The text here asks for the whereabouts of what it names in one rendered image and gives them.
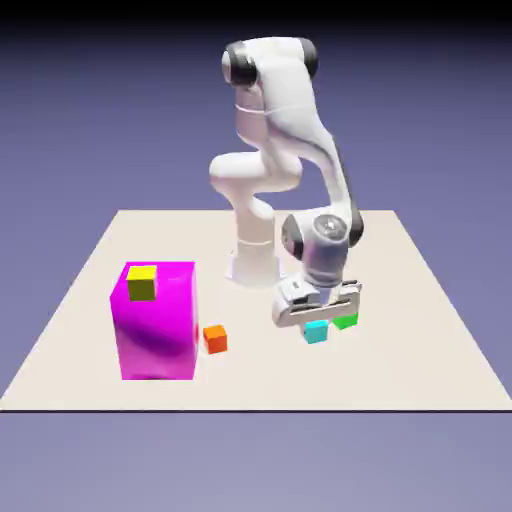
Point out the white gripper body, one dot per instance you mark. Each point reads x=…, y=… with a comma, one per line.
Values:
x=316, y=313

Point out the small cyan cube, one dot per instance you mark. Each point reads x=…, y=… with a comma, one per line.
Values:
x=316, y=332

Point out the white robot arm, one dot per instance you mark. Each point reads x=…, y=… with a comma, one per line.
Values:
x=288, y=104

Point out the small green cube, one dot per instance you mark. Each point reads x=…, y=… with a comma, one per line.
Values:
x=346, y=321

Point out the small orange cube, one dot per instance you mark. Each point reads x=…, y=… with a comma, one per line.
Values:
x=215, y=339

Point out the small yellow cube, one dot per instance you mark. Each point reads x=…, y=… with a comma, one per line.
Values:
x=141, y=284

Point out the large magenta box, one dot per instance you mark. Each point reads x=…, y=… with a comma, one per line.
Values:
x=156, y=328

